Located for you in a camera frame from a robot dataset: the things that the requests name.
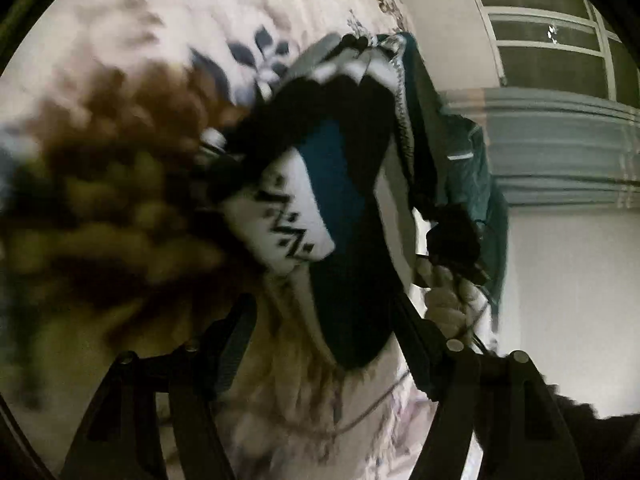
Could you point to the striped knit sweater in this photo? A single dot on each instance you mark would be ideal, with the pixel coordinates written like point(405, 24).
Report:
point(340, 200)

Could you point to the dark green quilted blanket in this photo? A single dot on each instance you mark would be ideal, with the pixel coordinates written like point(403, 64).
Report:
point(475, 180)

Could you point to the floral quilt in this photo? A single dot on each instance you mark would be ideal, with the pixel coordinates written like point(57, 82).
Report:
point(125, 35)

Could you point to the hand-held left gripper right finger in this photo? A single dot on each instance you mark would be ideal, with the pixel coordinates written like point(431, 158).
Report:
point(425, 360)

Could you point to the person's right forearm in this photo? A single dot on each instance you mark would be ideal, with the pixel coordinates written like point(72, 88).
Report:
point(605, 445)

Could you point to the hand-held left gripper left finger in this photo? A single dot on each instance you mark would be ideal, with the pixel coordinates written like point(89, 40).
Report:
point(235, 355)

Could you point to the window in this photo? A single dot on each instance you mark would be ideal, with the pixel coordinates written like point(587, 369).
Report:
point(545, 65)

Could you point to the grey-blue striped curtain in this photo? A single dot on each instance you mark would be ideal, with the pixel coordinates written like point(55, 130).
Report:
point(560, 150)

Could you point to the person's right hand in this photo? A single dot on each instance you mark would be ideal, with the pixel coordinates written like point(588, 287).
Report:
point(447, 305)

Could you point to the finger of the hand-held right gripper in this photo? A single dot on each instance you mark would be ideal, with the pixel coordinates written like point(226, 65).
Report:
point(220, 170)

